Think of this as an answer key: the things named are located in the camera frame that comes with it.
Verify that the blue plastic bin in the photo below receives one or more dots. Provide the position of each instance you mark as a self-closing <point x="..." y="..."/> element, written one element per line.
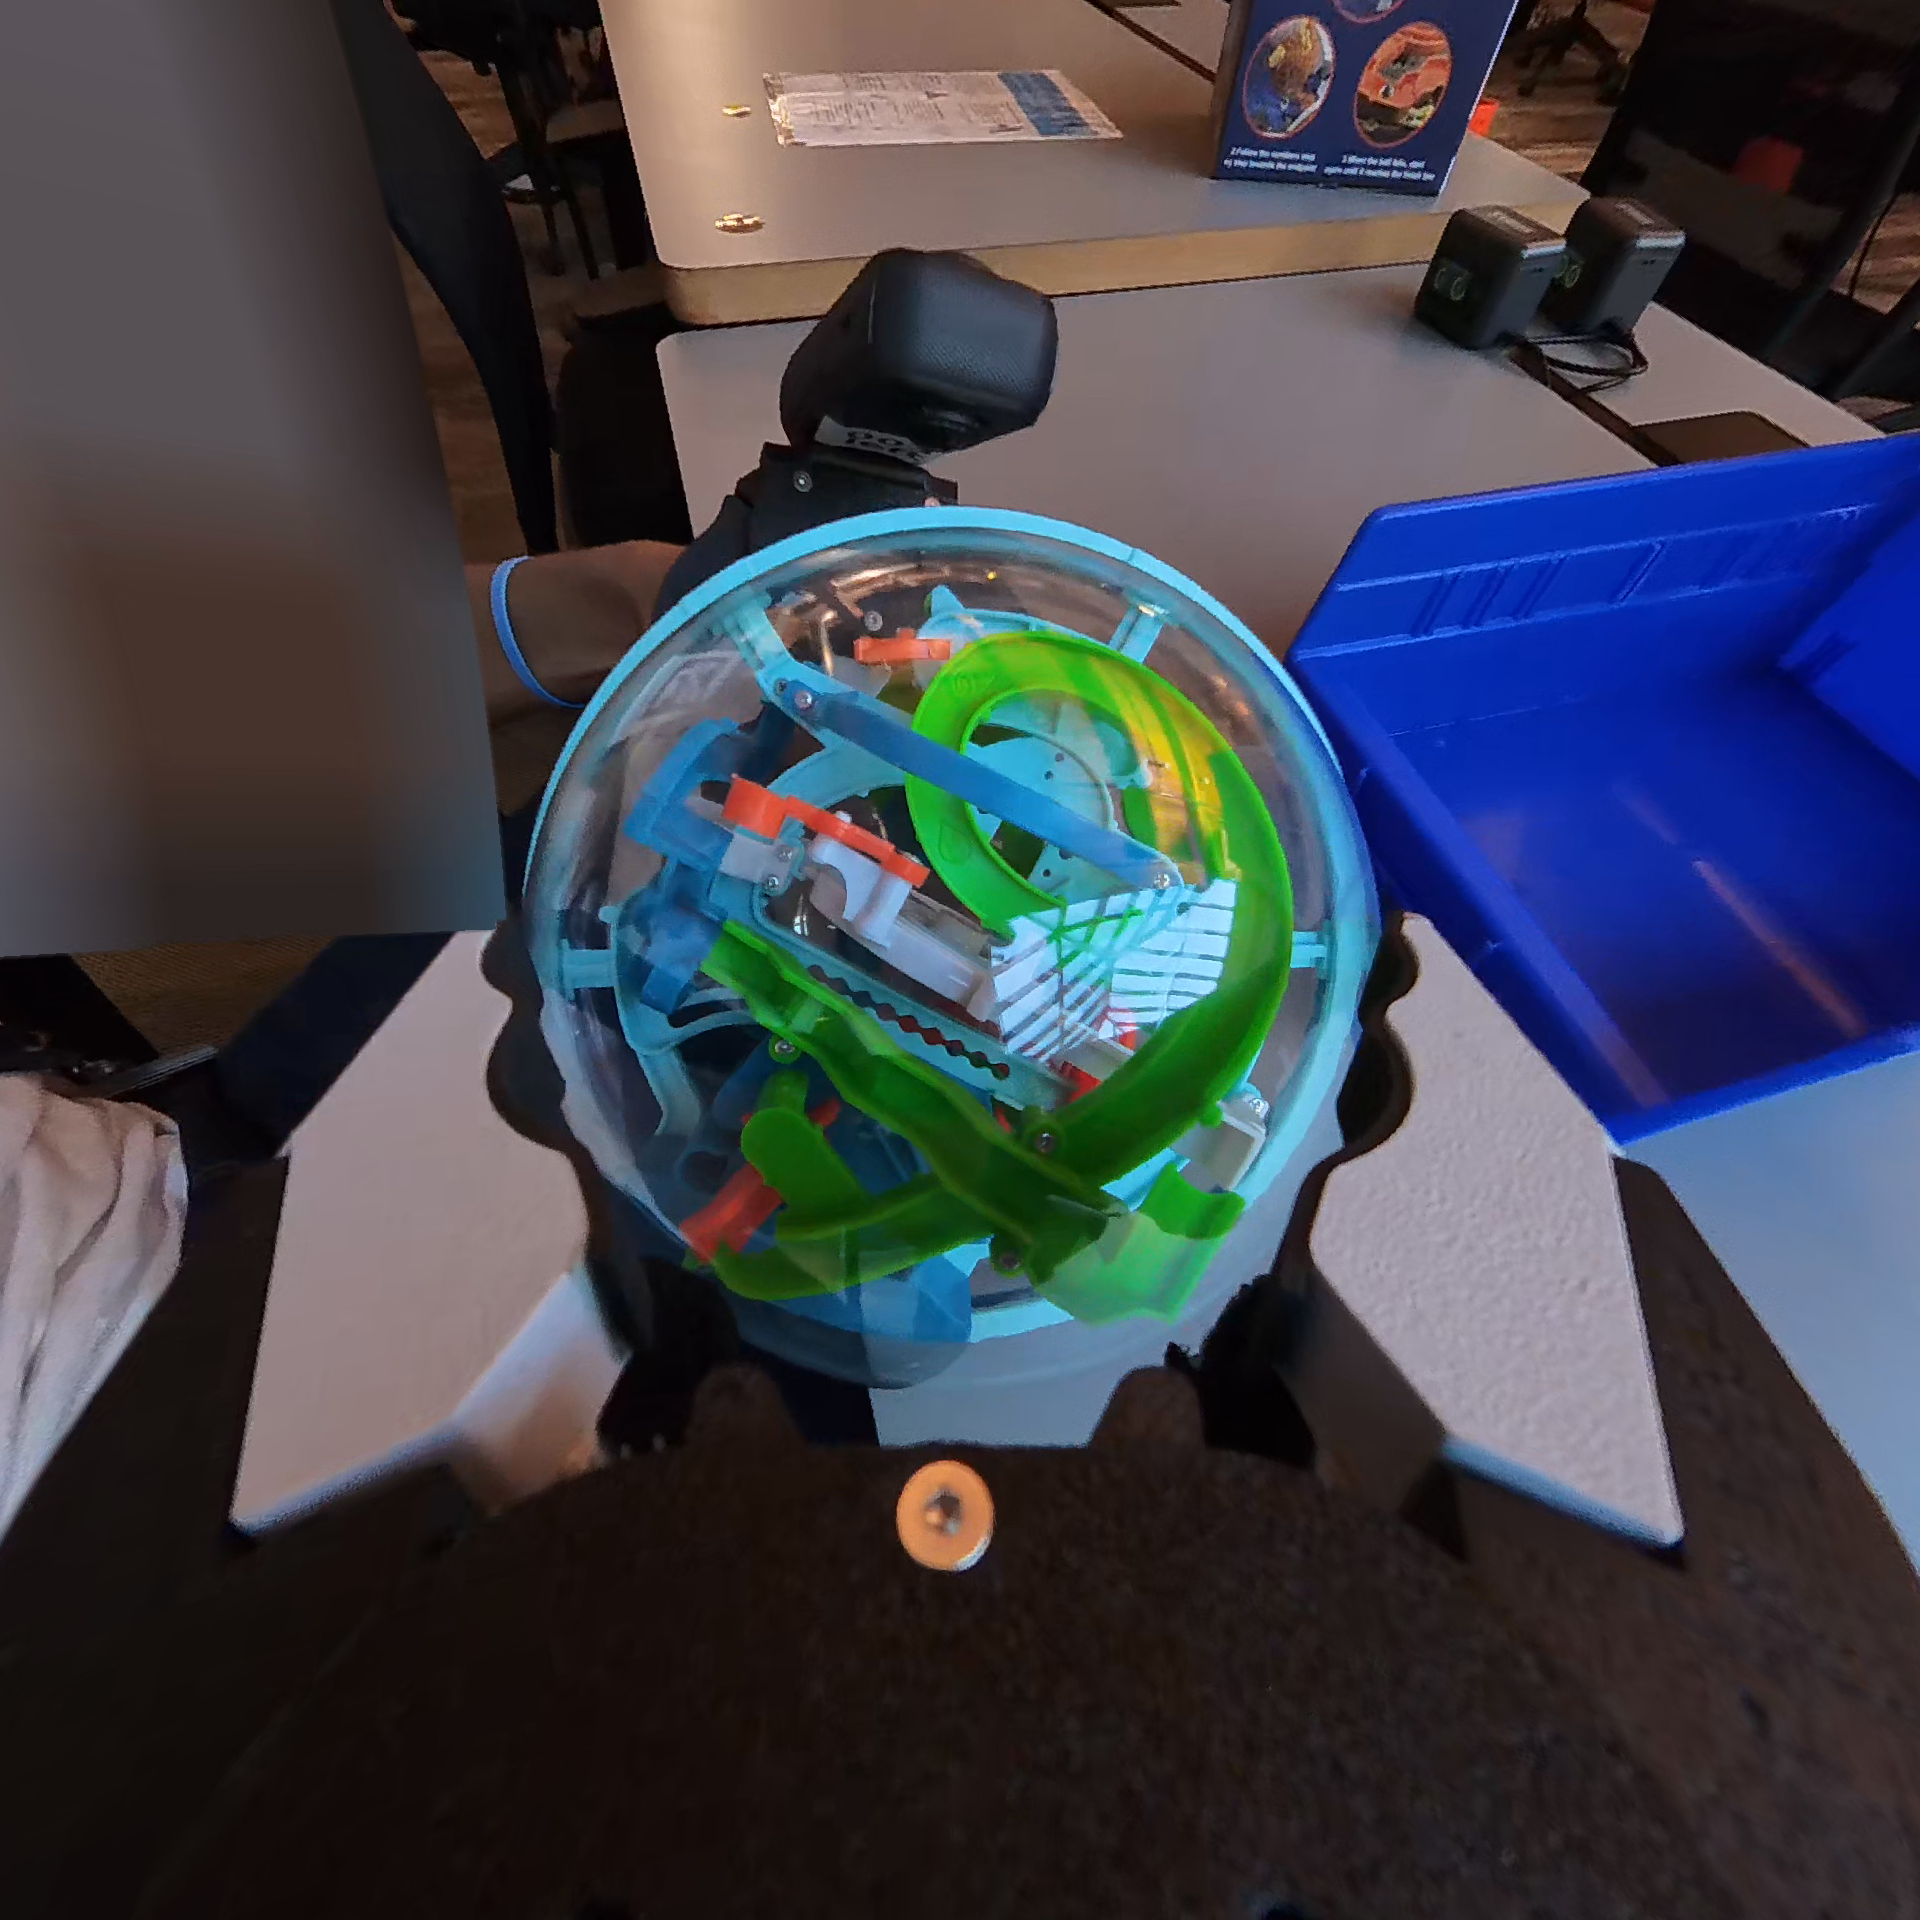
<point x="1621" y="810"/>

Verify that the printed paper sheet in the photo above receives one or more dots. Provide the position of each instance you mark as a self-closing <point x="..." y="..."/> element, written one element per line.
<point x="938" y="109"/>

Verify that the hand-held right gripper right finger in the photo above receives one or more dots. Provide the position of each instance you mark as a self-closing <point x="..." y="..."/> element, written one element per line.
<point x="1484" y="1289"/>

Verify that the white shirt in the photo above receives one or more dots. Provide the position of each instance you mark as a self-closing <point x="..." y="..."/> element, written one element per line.
<point x="76" y="1276"/>

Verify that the small black charger block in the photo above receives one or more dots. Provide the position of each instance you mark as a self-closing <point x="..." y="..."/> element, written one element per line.
<point x="1621" y="263"/>
<point x="1484" y="278"/>

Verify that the blue wristband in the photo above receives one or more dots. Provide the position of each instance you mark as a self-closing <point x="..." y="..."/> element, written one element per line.
<point x="511" y="629"/>

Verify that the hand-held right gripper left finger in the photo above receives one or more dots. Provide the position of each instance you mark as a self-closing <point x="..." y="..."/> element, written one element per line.
<point x="399" y="1289"/>

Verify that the clear plastic maze ball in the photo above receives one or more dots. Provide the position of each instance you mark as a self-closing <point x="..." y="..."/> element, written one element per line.
<point x="961" y="960"/>

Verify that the dark blue printed box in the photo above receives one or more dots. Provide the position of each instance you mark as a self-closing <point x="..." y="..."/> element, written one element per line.
<point x="1349" y="105"/>

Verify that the flat black device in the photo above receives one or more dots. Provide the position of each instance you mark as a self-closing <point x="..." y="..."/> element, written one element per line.
<point x="1724" y="437"/>

